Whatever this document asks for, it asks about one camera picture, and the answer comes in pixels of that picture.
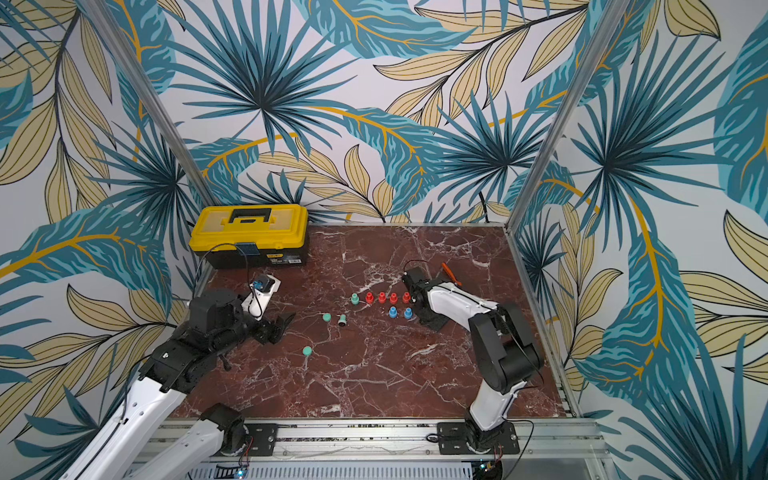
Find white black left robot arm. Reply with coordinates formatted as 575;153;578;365
61;276;293;479

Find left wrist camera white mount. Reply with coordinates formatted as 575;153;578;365
242;274;281;321

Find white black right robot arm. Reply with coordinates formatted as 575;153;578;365
402;267;544;455

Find orange handled pliers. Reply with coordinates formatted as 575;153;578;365
441;262;462;287

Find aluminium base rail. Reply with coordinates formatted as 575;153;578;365
125;418;601;480

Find yellow black toolbox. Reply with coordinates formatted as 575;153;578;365
189;204;309;270

